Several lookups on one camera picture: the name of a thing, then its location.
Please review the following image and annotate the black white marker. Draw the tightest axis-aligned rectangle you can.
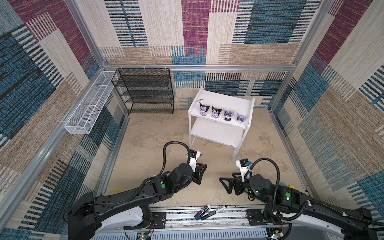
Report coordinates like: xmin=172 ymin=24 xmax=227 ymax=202
xmin=201 ymin=205 xmax=227 ymax=221

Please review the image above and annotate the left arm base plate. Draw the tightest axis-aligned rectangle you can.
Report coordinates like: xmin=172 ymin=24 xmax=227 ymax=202
xmin=148 ymin=212 xmax=167 ymax=230

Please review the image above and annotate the purple hood Kuromi figure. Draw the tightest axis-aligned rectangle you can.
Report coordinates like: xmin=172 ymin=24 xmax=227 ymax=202
xmin=236 ymin=113 xmax=248 ymax=124

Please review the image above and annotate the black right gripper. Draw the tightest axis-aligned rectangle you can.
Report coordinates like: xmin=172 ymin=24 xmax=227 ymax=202
xmin=219 ymin=172 xmax=271 ymax=205

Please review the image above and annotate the black marker blue label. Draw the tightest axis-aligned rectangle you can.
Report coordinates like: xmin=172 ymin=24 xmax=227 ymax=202
xmin=194 ymin=204 xmax=211 ymax=221

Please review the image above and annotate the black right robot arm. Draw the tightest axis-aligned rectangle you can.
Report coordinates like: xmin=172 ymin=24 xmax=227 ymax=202
xmin=219 ymin=158 xmax=384 ymax=240

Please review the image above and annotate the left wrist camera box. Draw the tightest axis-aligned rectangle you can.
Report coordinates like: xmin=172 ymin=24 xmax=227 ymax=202
xmin=188 ymin=150 xmax=202 ymax=172

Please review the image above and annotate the white two-tier shelf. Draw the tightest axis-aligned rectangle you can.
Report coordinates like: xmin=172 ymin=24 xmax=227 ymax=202
xmin=188 ymin=87 xmax=256 ymax=161

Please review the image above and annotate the striped purple Kuromi figure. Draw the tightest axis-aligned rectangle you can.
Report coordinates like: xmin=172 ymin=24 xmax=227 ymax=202
xmin=212 ymin=106 xmax=223 ymax=119

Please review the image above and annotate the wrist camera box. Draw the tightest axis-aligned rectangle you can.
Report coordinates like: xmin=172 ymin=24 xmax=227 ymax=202
xmin=236 ymin=159 xmax=252 ymax=182
xmin=188 ymin=150 xmax=202 ymax=172

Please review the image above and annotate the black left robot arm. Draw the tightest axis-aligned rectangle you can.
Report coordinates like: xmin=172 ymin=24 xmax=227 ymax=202
xmin=67 ymin=143 xmax=207 ymax=240

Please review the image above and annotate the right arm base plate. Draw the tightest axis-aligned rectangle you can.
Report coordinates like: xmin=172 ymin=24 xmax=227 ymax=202
xmin=246 ymin=209 xmax=269 ymax=226

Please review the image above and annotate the black wire mesh shelf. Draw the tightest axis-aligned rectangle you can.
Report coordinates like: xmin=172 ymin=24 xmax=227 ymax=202
xmin=112 ymin=68 xmax=175 ymax=114

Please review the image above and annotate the white wire mesh basket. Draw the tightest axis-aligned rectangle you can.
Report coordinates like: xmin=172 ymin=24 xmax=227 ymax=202
xmin=65 ymin=71 xmax=115 ymax=135

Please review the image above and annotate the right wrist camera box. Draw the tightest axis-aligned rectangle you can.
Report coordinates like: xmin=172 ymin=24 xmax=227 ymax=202
xmin=236 ymin=159 xmax=252 ymax=182

